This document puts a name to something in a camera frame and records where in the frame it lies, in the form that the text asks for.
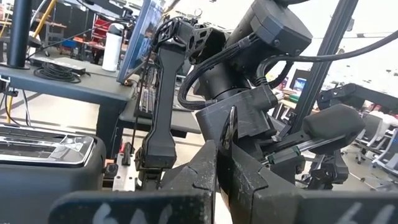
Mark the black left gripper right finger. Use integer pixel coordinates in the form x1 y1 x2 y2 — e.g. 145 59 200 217
217 144 398 224

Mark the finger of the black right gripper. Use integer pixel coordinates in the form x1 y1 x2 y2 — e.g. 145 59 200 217
307 151 349 190
270 155 305 187

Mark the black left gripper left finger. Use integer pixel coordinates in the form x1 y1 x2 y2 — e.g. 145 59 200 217
48 139 218 224

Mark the black toaster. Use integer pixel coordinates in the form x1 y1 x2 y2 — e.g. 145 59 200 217
0 124 107 224

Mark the tilted blue-screen monitor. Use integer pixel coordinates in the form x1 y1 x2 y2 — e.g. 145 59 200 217
117 0 165 85

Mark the white bottle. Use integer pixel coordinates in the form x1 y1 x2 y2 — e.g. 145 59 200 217
101 23 125 72

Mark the black monitor pole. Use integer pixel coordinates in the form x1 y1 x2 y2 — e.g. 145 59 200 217
6 0 34 70

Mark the black slanted frame post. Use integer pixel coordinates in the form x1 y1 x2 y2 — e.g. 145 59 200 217
290 0 360 134

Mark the coiled black cable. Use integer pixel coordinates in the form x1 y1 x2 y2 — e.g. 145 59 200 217
33 62 82 84

